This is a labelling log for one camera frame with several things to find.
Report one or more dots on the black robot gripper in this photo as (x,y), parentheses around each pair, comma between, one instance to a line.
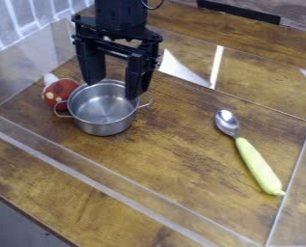
(115,32)

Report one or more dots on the red white toy mushroom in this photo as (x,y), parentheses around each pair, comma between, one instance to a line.
(58,90)

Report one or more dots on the silver metal pot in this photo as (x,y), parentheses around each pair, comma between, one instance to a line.
(99,108)

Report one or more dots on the black bar in background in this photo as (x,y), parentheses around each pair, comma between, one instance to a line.
(242,12)

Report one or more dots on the spoon with yellow-green handle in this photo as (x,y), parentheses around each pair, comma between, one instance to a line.
(265,176)

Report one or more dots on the clear acrylic enclosure wall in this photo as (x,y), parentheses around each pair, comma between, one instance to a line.
(167,184)

